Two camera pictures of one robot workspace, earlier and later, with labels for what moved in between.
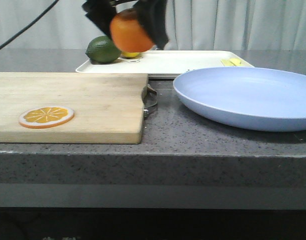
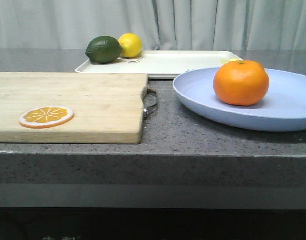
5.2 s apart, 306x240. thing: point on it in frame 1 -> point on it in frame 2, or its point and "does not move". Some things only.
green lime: (102, 49) does not move
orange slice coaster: (45, 116) does not move
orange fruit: (128, 32) -> (242, 83)
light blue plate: (252, 98) does not move
